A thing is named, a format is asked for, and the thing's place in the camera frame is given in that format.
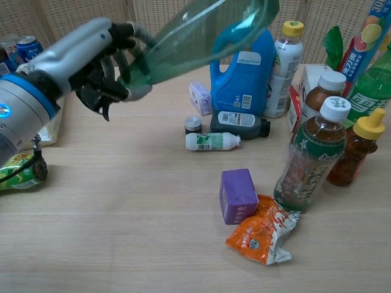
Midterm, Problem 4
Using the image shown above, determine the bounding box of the white bottle yellow cap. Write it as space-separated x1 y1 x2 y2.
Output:
264 20 305 119

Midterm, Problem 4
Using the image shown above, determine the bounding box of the white carton box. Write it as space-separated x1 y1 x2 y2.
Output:
298 64 334 103

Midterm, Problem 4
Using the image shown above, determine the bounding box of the blue detergent jug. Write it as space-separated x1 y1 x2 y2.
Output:
210 29 276 118

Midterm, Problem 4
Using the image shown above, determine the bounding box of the small lavender box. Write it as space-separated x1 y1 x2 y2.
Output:
188 81 213 116

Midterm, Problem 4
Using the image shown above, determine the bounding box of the green spray bottle black trigger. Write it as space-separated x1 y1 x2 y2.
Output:
75 0 280 123

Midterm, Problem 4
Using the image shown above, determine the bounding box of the red white box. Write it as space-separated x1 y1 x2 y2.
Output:
286 84 304 134

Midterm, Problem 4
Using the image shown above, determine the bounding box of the orange snack packet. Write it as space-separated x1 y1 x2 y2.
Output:
225 194 302 266

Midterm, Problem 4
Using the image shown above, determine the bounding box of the red pink long box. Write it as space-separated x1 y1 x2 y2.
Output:
340 35 367 84

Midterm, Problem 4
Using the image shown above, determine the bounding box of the green soda bottle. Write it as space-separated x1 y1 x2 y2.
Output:
342 42 391 131

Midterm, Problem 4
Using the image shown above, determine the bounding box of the woven bamboo folding screen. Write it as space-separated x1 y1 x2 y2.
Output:
0 0 391 68

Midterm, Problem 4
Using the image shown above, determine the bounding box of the honey bottle yellow cap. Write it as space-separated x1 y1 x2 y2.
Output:
326 107 386 187

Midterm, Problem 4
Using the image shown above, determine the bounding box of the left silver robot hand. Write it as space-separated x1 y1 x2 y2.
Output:
29 16 157 102

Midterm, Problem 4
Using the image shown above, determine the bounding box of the white cracker pack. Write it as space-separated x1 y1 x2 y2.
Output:
35 100 64 147

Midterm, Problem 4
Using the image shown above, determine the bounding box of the green label tea bottle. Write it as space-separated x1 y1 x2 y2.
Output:
274 96 351 214

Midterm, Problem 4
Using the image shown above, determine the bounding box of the small white green bottle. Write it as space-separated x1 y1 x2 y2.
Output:
185 132 241 151

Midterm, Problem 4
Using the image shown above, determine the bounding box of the small jar silver lid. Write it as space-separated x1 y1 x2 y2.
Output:
184 115 203 136

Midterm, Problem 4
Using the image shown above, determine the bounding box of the green drink bottle lying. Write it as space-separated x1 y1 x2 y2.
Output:
0 151 49 192

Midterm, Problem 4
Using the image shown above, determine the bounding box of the dark grey squeeze bottle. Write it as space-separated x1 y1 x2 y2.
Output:
210 110 272 140

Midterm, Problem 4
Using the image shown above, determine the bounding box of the brown tea bottle white cap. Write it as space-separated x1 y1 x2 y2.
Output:
301 70 348 129

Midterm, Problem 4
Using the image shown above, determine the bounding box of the purple box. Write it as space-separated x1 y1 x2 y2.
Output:
219 168 260 226

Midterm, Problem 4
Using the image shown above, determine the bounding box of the blue drink can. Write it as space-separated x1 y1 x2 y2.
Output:
15 35 46 65

